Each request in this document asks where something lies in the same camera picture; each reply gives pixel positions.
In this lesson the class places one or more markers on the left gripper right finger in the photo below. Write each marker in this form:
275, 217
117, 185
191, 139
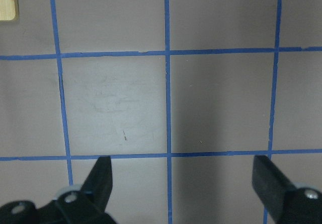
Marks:
284, 201

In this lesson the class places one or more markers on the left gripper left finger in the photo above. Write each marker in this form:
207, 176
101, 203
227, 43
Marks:
97, 188

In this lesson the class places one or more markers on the wooden mug tree stand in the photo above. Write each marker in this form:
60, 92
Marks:
9, 10

